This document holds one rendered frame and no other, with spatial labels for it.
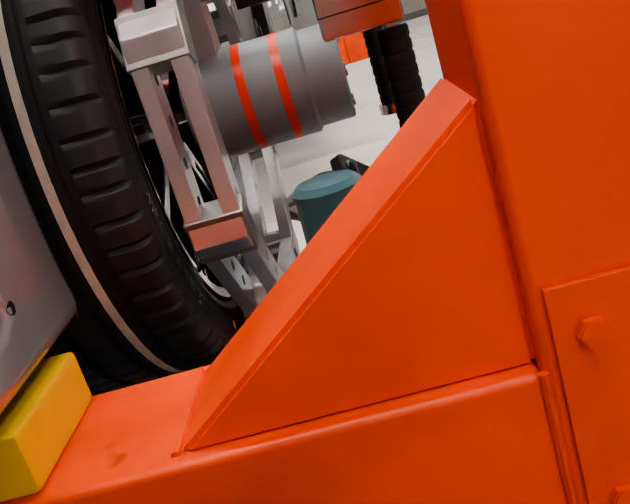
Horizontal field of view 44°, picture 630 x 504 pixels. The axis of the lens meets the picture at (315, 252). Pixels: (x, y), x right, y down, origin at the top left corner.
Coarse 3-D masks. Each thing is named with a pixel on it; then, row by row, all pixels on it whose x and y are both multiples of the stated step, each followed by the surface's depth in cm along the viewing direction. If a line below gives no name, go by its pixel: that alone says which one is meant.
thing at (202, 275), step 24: (96, 0) 82; (144, 0) 116; (120, 48) 98; (120, 72) 93; (168, 72) 126; (120, 96) 80; (168, 96) 111; (144, 120) 95; (144, 144) 98; (192, 144) 129; (144, 168) 82; (192, 168) 114; (168, 192) 96; (168, 216) 93; (192, 264) 90; (240, 264) 118; (216, 288) 99
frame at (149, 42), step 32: (128, 0) 78; (160, 0) 77; (224, 0) 119; (128, 32) 76; (160, 32) 76; (224, 32) 124; (128, 64) 76; (160, 64) 77; (192, 64) 77; (160, 96) 79; (192, 96) 77; (160, 128) 78; (224, 160) 80; (256, 160) 130; (192, 192) 81; (224, 192) 81; (256, 192) 126; (192, 224) 81; (224, 224) 82; (256, 224) 122; (288, 224) 121; (224, 256) 85; (256, 256) 86; (288, 256) 111; (256, 288) 100
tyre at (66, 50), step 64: (0, 0) 74; (64, 0) 73; (0, 64) 73; (64, 64) 73; (64, 128) 73; (128, 128) 79; (64, 192) 74; (128, 192) 75; (64, 256) 77; (128, 256) 78; (128, 320) 83; (192, 320) 86; (128, 384) 100
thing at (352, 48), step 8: (360, 32) 449; (344, 40) 451; (352, 40) 451; (360, 40) 451; (344, 48) 452; (352, 48) 452; (360, 48) 452; (344, 56) 454; (352, 56) 454; (360, 56) 454
